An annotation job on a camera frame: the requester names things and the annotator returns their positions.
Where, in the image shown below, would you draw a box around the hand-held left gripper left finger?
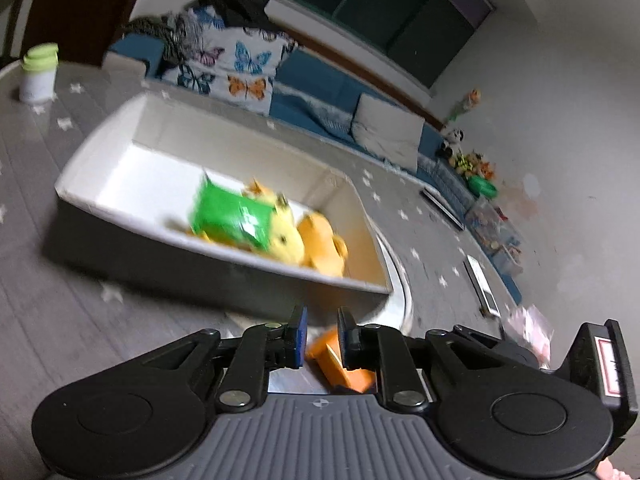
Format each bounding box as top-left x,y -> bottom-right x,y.
134,306 -> 308,412

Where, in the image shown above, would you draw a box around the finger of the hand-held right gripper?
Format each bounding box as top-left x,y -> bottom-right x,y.
452,325 -> 544,370

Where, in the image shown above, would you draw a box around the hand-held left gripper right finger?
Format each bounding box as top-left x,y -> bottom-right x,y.
337,307 -> 506,411

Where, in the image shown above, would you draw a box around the orange block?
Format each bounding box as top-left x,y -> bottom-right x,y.
305,327 -> 376,394

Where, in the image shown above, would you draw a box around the yellow plush toy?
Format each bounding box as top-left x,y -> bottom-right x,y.
242,177 -> 306,263

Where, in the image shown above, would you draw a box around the orange-yellow plush toy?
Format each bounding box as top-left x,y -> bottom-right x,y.
297,211 -> 349,277

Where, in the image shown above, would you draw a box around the green packet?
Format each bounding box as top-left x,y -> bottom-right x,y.
189,172 -> 276,251

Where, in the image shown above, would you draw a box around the white rectangular container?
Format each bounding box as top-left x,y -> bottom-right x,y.
42,91 -> 396,321

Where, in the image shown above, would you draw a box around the person's right hand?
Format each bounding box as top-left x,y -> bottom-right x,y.
595,460 -> 632,480

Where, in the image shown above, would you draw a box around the clear plastic bag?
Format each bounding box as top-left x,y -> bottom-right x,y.
502,305 -> 555,361

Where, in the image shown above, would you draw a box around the white remote control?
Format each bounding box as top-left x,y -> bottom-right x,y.
464,255 -> 502,318

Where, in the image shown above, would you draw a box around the clear plastic storage box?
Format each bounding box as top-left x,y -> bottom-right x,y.
465,197 -> 526,278

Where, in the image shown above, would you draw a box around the black remote control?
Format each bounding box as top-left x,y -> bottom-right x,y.
421,187 -> 466,231

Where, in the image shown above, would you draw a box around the green basin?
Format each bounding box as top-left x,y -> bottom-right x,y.
467,175 -> 499,198

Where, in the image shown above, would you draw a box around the pile of small plush toys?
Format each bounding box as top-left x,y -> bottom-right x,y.
447,152 -> 496,181

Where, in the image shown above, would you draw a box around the panda plush toy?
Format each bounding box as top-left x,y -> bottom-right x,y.
440,127 -> 466,158

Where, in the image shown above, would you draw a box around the grey pillow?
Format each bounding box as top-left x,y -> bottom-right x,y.
350,92 -> 426,171

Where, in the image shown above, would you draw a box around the artificial flower decoration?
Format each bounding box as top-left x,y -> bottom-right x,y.
447,87 -> 483,123

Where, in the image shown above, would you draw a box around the blue sofa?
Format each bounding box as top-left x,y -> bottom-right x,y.
107,35 -> 523,306

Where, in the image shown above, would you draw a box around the butterfly print pillow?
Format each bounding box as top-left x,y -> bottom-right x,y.
162,7 -> 301,116

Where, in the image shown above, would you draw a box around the striped cloth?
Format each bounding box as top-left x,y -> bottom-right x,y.
122,12 -> 201,66

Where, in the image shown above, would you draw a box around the dark window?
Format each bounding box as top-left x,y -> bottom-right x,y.
272,0 -> 496,96

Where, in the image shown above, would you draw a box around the black clothes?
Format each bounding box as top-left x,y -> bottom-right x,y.
200,0 -> 281,28

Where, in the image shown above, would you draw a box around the white bottle with green lid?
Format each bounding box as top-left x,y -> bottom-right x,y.
19,44 -> 60,106

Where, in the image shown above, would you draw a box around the brown wooden door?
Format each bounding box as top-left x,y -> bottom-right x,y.
0,0 -> 156,68

